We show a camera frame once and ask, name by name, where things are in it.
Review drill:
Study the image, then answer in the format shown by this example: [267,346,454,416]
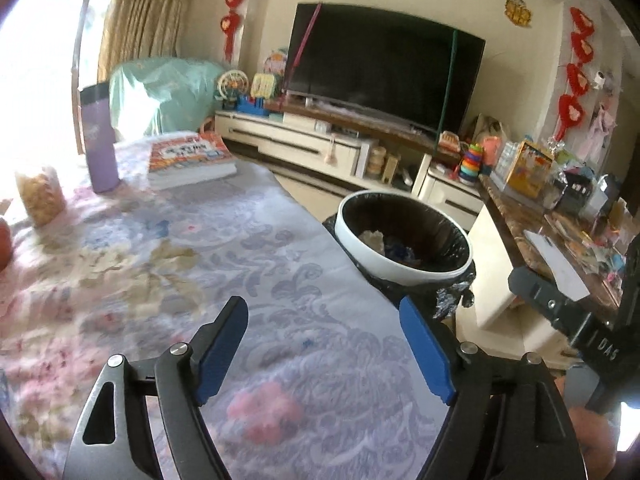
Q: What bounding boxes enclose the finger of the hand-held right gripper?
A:
[507,266,595,347]

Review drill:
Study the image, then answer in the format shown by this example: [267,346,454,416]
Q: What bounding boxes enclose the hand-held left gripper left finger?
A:
[65,296,249,480]

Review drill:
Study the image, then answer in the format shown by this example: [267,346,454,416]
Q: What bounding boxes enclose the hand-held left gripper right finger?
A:
[399,296,583,480]

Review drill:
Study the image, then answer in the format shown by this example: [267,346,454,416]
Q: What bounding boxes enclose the white trash bin black liner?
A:
[322,190,476,311]

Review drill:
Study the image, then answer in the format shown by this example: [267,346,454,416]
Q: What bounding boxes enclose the person's right hand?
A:
[555,375,640,471]

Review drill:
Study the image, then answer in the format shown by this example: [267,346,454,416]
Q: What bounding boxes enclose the white paper sheet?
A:
[524,230,591,302]

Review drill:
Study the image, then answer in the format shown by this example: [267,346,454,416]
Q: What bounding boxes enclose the marble side counter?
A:
[457,170,640,366]

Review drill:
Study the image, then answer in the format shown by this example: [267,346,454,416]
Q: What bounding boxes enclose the yellow box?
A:
[505,140,553,198]

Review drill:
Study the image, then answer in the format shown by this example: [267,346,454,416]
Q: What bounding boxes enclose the stacked round containers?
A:
[367,146,388,177]

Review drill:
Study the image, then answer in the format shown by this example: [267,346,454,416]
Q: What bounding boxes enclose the colourful children's book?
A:
[147,131,237,191]

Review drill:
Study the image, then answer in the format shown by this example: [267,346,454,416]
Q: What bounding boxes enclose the white television cabinet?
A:
[214,105,483,216]

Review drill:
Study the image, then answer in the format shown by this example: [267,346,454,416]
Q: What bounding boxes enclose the red heart hanging decoration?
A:
[557,7,596,138]
[220,0,251,63]

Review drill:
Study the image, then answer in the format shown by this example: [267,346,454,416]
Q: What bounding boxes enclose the green stick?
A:
[437,30,460,141]

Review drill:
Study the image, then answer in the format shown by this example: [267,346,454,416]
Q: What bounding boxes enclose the glass jar of snack balls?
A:
[15,166,67,227]

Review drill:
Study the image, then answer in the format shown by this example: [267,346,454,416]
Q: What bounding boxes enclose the purple thermos bottle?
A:
[77,81,121,194]

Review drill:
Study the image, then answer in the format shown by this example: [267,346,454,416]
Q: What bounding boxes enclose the red apple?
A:
[0,219,12,273]

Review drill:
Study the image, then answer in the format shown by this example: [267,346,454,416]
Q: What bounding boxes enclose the blue toy blocks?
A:
[236,95,271,117]

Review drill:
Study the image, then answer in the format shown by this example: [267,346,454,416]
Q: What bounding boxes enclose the small desk fan toy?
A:
[216,69,250,111]

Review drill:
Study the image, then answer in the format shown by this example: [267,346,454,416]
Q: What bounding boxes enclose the teal cover on furniture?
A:
[108,57,223,136]

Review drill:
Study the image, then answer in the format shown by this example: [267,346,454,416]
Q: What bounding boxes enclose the black television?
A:
[282,2,487,141]

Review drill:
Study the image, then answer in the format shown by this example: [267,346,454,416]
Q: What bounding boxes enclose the toy house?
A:
[264,49,288,76]

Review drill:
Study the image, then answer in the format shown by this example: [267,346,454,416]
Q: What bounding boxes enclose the pink stick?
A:
[285,2,322,96]

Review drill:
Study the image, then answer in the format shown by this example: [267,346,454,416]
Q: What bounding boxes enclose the beige curtain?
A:
[97,0,193,86]

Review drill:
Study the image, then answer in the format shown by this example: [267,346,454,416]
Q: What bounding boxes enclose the rainbow stacking ring toy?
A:
[459,142,486,186]

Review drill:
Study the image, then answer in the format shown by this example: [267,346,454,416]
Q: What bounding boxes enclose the yellow red wall decal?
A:
[504,0,533,28]

